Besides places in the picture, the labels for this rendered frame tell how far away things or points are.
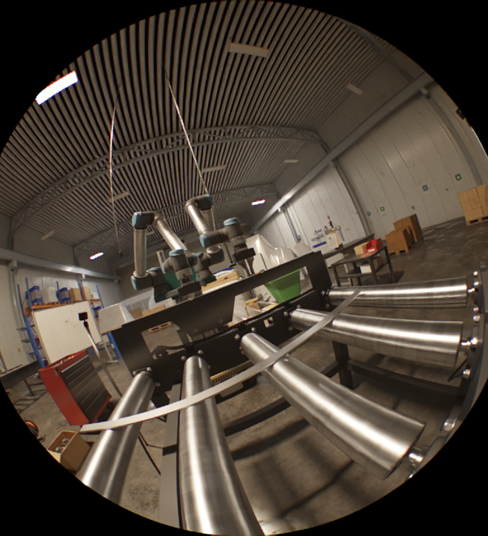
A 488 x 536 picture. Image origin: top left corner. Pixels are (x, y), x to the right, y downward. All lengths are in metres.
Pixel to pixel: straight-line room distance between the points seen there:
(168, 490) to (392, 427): 0.49
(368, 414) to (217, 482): 0.27
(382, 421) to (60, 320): 5.19
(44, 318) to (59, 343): 0.67
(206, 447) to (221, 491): 0.11
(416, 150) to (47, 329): 14.29
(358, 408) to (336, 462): 0.95
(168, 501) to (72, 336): 4.84
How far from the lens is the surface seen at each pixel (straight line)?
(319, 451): 1.34
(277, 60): 8.93
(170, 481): 0.58
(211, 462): 0.39
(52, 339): 4.98
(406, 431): 0.33
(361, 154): 11.56
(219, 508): 0.34
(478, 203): 7.42
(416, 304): 0.81
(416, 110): 10.90
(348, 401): 0.38
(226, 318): 0.90
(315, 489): 1.25
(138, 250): 1.56
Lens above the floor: 1.21
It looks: 1 degrees up
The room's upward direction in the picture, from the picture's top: 21 degrees counter-clockwise
